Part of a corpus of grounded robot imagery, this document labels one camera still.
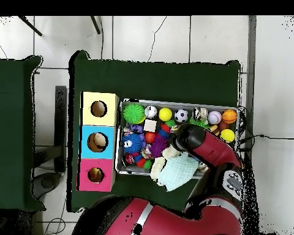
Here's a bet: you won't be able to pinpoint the dark green side table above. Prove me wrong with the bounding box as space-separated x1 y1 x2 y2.
0 55 45 211

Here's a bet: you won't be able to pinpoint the plain green spiky ball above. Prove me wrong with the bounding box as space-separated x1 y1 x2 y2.
122 102 146 125

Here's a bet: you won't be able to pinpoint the yellow ball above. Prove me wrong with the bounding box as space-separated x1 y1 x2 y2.
220 129 236 143
159 107 173 122

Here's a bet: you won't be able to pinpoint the white baseball toy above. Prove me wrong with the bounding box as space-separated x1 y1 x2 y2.
208 110 223 125

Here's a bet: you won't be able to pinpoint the black tripod leg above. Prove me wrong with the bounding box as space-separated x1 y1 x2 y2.
18 15 42 37
90 15 101 35

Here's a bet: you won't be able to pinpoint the black flat panel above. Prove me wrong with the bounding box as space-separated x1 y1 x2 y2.
55 85 68 173

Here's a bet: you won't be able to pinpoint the shallow wire mesh bin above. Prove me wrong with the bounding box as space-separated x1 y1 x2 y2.
115 100 238 180

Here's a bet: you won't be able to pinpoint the mint green cloth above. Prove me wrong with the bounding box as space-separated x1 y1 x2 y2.
156 152 201 192

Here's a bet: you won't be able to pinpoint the dark blue spiky ball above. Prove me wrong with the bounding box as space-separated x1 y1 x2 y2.
121 133 145 154

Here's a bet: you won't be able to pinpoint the small silver can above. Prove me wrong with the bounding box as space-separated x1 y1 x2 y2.
144 105 159 119

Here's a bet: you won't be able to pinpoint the purple spiky toy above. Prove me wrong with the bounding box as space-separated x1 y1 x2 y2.
149 135 169 159

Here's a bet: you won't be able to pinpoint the wooden box three holes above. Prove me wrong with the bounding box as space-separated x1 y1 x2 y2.
78 91 120 193

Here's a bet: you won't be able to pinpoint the black white soccer ball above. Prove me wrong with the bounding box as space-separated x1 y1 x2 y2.
174 108 189 124

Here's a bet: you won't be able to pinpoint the pale wooden cube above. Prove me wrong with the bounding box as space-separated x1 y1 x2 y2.
143 119 158 133

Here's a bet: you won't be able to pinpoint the orange basketball toy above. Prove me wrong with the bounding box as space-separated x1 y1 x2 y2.
222 109 238 125

